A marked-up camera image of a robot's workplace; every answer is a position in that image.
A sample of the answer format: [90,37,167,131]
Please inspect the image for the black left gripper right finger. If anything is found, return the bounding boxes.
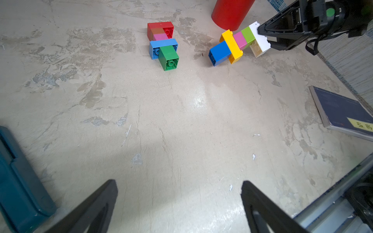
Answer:
[241,181,307,233]

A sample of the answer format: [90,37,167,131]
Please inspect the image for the dark blue lego brick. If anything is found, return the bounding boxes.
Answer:
[208,41,231,67]

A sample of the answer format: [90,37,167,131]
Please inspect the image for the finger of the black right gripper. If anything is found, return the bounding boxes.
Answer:
[269,33,310,50]
[257,1,303,37]

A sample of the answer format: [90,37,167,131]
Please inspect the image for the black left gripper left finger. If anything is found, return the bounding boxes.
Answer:
[47,179,118,233]

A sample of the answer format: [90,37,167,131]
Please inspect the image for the dark blue notebook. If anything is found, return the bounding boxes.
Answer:
[309,86,373,141]

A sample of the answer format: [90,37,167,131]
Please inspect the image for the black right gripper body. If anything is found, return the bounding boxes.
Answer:
[291,1,329,44]

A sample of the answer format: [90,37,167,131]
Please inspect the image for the pink lego brick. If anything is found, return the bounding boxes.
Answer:
[233,32,247,50]

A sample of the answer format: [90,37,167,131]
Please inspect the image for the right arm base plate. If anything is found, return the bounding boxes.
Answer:
[346,183,373,230]

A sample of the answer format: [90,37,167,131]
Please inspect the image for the teal blue marker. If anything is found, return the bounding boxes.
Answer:
[1,126,57,233]

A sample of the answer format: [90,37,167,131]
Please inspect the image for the white lego brick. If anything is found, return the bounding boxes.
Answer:
[249,21,271,58]

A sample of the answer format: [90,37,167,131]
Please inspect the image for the orange lego brick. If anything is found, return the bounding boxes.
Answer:
[151,28,165,35]

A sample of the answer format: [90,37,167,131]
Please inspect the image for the red lego brick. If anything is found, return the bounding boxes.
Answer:
[147,22,174,41]

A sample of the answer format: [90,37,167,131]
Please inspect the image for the light blue lego brick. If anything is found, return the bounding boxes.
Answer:
[149,38,178,60]

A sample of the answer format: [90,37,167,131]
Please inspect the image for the magenta lego brick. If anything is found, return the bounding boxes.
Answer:
[153,33,169,41]

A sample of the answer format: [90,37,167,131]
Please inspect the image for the lime green lego brick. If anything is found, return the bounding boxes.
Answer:
[241,26,255,50]

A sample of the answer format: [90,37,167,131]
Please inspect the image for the yellow lego brick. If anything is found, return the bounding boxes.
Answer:
[220,30,243,64]

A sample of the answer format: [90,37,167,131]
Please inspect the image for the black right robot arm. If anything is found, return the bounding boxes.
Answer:
[257,0,373,55]

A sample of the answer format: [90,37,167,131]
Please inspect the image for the red pen cup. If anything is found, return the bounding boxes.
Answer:
[211,0,255,31]

